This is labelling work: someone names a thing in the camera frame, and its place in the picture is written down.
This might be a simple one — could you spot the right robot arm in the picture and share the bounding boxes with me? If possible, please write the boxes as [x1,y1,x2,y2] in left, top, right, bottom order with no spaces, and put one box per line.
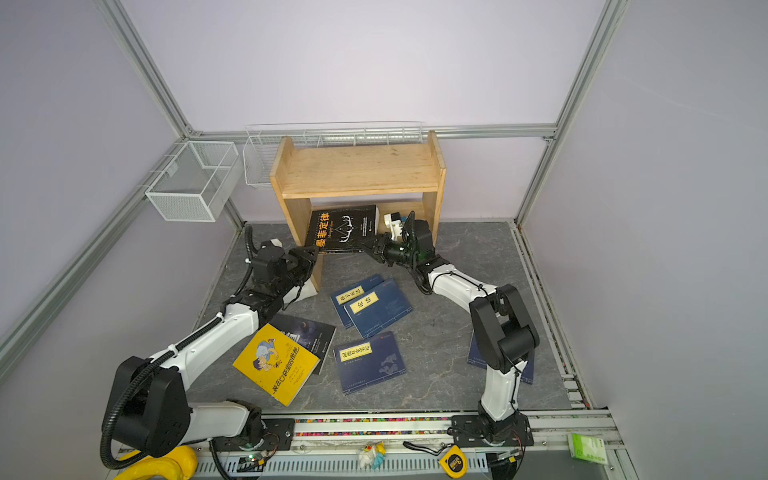
[360,213,540,448]

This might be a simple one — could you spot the blue folder right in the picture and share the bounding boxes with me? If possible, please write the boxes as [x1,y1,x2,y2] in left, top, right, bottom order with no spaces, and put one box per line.
[466,333,536,385]

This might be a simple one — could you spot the small colourful toy figure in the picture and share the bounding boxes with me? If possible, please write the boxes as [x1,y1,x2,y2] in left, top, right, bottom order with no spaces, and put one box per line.
[358,442,387,470]

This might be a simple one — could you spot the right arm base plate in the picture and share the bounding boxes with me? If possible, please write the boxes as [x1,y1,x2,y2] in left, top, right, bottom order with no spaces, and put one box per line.
[447,412,534,448]

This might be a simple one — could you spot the dark wolf cover book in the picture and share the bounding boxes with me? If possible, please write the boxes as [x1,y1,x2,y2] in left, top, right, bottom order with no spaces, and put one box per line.
[270,314,336,375]

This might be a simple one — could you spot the aluminium rail with cable duct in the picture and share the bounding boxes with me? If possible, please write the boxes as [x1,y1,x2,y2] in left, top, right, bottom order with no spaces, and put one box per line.
[107,407,640,480]

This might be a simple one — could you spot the yellow banana toy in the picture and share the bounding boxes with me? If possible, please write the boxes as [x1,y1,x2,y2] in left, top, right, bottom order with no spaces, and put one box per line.
[115,446,198,480]

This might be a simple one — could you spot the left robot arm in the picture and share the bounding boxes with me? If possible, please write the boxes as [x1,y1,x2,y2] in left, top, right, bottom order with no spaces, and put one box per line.
[99,226,319,470]

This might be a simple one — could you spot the yellow tape measure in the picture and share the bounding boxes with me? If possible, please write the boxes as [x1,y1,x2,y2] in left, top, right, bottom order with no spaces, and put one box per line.
[439,445,468,479]

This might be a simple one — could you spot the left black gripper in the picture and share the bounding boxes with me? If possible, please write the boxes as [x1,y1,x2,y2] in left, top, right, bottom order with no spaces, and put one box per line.
[275,245,319,298]

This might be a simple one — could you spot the blue folder front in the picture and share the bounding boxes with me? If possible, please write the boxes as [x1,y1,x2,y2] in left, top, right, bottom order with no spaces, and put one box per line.
[334,331,407,395]

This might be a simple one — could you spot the white tissue pack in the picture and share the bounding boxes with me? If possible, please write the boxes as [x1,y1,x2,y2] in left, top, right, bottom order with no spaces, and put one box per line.
[283,279,318,304]

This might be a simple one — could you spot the green white small box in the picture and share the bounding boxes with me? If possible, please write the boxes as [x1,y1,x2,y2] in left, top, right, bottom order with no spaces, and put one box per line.
[568,433,608,465]

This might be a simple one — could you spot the blue folder rear left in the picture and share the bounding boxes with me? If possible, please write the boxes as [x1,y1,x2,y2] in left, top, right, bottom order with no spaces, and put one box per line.
[330,274,384,329]

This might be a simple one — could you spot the black book gold title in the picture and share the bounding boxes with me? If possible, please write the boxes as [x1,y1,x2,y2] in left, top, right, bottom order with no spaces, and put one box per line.
[304,204,379,254]

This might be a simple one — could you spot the white wire rack basket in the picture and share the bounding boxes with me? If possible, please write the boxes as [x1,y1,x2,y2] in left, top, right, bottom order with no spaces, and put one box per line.
[242,121,427,189]

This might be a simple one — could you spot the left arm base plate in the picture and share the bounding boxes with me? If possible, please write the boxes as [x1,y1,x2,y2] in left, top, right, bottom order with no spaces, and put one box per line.
[213,418,295,453]

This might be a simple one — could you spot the blue folder centre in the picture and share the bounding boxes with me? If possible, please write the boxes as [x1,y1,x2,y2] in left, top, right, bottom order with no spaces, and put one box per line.
[344,279,413,339]

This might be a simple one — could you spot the yellow cartoon cover book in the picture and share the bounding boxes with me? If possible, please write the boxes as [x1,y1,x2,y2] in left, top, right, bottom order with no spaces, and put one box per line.
[233,324,319,406]

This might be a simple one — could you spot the wooden two-tier shelf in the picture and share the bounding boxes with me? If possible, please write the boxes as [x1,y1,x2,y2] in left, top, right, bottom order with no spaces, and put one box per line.
[269,130,448,292]

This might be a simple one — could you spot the white mesh box basket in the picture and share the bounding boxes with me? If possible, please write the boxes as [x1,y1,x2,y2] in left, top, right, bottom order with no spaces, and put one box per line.
[145,141,243,223]

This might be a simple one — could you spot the blue folder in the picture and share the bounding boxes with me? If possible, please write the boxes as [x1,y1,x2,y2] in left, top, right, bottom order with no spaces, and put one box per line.
[344,279,413,339]
[334,331,407,395]
[330,274,384,329]
[466,333,536,385]

